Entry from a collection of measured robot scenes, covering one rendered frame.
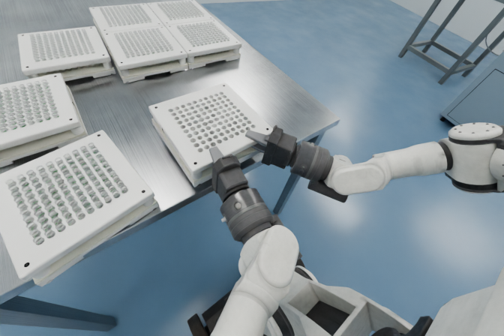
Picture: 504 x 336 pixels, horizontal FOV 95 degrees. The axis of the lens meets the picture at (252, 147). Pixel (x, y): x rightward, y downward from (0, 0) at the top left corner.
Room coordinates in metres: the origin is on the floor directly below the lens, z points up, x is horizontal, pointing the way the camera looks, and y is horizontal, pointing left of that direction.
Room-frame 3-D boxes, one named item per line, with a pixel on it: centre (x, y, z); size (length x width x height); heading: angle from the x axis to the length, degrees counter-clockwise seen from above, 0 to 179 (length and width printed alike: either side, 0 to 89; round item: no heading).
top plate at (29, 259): (0.19, 0.36, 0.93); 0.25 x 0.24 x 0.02; 145
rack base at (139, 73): (0.81, 0.49, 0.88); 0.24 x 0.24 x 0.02; 42
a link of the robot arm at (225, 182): (0.24, 0.02, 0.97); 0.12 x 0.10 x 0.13; 38
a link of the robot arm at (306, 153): (0.39, -0.10, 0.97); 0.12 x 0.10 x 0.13; 78
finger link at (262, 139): (0.40, -0.01, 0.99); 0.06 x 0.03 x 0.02; 78
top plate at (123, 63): (0.81, 0.49, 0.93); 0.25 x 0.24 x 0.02; 132
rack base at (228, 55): (0.98, 0.31, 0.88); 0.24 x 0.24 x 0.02; 42
